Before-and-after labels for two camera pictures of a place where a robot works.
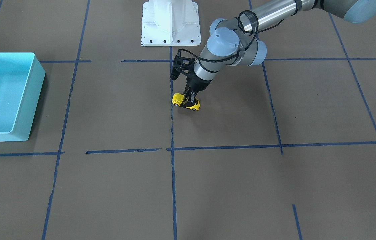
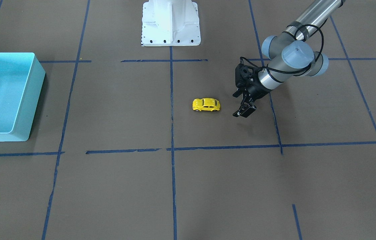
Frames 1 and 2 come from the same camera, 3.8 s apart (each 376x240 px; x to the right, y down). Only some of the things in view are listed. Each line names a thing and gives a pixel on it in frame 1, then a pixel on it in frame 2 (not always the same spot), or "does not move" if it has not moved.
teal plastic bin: [8, 88] does not move
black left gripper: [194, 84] to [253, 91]
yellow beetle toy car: [178, 99] to [206, 104]
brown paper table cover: [306, 144] does not move
